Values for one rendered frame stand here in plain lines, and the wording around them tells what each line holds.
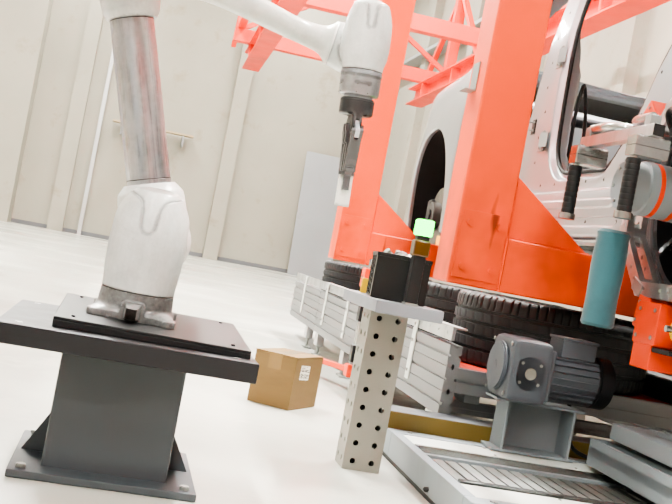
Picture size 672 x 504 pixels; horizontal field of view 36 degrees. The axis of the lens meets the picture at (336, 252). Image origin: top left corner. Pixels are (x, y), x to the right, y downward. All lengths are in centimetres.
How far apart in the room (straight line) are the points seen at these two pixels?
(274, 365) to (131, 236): 142
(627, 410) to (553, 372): 50
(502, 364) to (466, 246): 37
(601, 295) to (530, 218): 42
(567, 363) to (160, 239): 132
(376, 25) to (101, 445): 104
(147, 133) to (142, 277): 38
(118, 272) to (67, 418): 31
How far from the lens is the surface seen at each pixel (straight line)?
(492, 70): 308
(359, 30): 223
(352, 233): 490
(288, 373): 345
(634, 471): 278
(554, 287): 312
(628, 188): 253
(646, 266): 293
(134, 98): 238
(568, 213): 283
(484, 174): 304
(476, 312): 338
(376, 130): 495
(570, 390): 298
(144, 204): 216
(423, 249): 248
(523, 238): 310
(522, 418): 309
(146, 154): 236
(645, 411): 340
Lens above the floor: 53
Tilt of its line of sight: level
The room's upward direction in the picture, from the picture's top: 11 degrees clockwise
